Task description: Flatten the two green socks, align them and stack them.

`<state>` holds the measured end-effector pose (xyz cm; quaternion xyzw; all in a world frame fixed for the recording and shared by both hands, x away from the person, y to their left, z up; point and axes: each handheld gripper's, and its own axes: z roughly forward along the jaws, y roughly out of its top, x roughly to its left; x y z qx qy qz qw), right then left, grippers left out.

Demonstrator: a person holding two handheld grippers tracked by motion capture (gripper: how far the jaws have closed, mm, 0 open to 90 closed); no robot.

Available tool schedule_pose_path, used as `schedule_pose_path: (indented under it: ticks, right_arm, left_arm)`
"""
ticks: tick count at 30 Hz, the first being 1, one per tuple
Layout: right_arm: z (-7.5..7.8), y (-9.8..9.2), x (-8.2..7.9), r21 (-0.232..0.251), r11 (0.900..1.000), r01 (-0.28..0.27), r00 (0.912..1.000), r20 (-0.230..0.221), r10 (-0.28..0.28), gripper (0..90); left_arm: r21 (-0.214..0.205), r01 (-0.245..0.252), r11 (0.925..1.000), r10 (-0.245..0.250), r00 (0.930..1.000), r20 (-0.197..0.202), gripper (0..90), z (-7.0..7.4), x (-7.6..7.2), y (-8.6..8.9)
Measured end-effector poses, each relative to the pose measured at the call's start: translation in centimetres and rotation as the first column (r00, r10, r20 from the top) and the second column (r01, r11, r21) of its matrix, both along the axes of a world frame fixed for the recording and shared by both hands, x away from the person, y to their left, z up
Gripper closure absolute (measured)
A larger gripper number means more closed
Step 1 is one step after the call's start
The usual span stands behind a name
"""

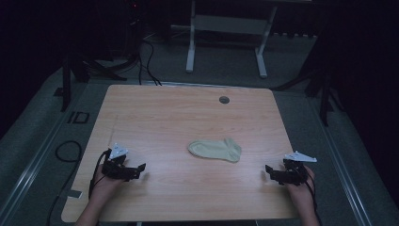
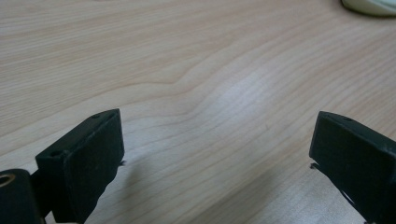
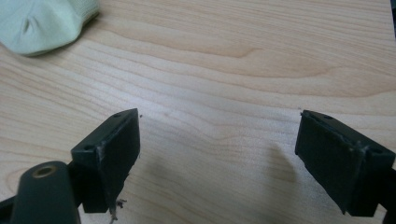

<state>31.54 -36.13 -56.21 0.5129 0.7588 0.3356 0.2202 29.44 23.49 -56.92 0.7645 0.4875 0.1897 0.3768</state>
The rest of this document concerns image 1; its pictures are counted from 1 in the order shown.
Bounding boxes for white table frame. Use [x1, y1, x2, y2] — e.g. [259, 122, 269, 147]
[170, 0, 313, 80]

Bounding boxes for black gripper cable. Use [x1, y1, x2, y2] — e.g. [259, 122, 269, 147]
[88, 149, 113, 200]
[301, 169, 324, 226]

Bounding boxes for black tripod stand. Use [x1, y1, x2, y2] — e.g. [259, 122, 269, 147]
[53, 51, 129, 113]
[272, 60, 345, 127]

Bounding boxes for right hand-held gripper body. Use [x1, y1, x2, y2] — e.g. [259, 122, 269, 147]
[272, 151, 318, 186]

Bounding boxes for black floor cable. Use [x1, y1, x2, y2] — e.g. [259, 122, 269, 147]
[136, 39, 163, 87]
[46, 139, 84, 226]

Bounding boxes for person's right hand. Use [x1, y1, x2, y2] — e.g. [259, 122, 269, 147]
[282, 165, 316, 205]

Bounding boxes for person's left hand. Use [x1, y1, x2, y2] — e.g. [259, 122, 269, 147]
[90, 163, 127, 203]

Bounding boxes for pale green sock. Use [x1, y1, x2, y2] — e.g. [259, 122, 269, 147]
[187, 137, 243, 164]

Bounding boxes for metal floor rail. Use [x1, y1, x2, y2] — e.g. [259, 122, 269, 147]
[0, 84, 92, 218]
[309, 95, 375, 226]

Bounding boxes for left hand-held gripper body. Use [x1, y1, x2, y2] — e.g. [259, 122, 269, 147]
[102, 142, 140, 182]

